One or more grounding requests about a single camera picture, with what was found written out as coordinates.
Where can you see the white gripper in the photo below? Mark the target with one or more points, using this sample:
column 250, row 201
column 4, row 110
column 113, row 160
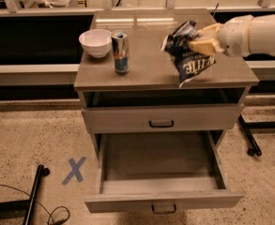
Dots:
column 236, row 35

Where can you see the blue chip bag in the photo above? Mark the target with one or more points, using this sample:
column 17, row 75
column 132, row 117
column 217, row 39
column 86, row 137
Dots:
column 187, row 62

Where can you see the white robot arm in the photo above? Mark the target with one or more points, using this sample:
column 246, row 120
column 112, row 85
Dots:
column 262, row 35

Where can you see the grey drawer cabinet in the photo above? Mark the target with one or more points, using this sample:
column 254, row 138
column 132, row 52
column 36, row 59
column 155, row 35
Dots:
column 153, row 79

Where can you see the closed grey drawer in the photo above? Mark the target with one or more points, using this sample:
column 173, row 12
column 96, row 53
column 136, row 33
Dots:
column 161, row 118

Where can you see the open grey drawer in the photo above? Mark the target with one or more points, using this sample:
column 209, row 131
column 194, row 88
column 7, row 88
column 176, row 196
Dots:
column 161, row 173

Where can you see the silver blue drink can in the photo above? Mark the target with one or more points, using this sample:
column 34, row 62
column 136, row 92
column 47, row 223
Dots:
column 121, row 51

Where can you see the white bowl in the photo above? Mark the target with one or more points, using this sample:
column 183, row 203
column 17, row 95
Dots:
column 96, row 42

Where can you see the black stand leg right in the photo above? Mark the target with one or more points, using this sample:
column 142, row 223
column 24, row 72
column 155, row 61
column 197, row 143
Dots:
column 254, row 149

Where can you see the blue tape cross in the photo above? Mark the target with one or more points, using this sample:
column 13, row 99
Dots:
column 75, row 167

